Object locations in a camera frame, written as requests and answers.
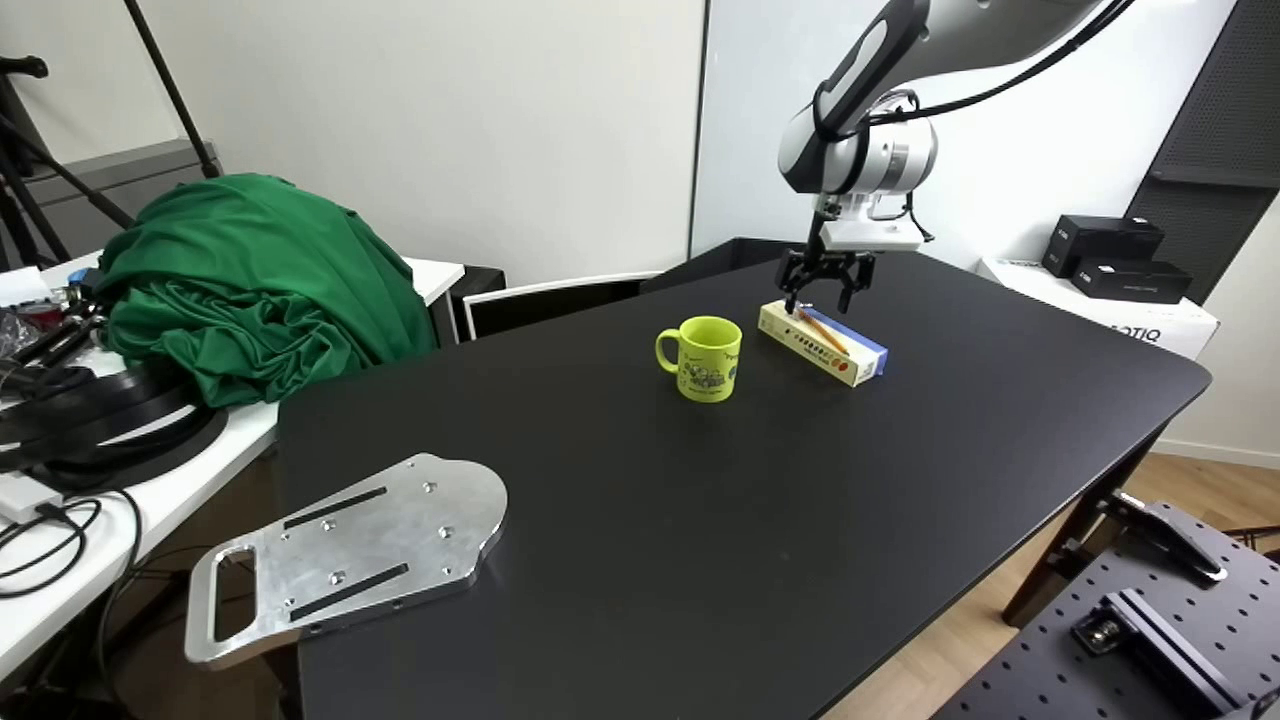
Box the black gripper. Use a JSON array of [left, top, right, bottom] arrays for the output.
[[774, 217, 881, 320]]

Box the white and blue box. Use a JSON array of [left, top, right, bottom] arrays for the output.
[[751, 294, 894, 393]]

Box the yellow-green mug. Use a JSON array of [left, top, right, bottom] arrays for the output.
[[648, 313, 747, 408]]

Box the black device box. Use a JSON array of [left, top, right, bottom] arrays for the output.
[[1038, 210, 1168, 281]]

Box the white cardboard box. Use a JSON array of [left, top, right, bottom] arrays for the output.
[[975, 256, 1220, 363]]

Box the flat black device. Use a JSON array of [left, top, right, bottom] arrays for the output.
[[1068, 252, 1195, 304]]

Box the black table leg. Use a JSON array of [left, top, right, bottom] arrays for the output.
[[998, 488, 1139, 632]]

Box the black clamp lever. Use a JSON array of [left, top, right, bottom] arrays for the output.
[[1101, 488, 1232, 590]]

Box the black stepped shelf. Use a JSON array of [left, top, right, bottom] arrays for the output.
[[1123, 0, 1280, 304]]

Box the black perforated breadboard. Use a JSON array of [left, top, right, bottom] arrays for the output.
[[930, 494, 1280, 720]]

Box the aluminium metal plate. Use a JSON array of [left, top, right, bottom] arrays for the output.
[[179, 448, 512, 671]]

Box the green cloth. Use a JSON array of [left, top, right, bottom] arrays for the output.
[[86, 170, 443, 411]]

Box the white side table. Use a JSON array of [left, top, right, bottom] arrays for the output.
[[0, 247, 466, 684]]

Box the thin black pole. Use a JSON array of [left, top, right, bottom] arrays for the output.
[[119, 0, 229, 182]]

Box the black tripod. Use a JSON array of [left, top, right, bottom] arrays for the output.
[[0, 50, 140, 271]]

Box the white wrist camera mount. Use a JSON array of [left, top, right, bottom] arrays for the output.
[[812, 193, 935, 261]]

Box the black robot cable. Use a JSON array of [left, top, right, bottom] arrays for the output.
[[812, 0, 1139, 153]]

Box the black metal bracket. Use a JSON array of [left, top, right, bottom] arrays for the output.
[[1068, 584, 1248, 720]]

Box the black coiled strap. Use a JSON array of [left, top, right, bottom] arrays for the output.
[[0, 359, 231, 493]]

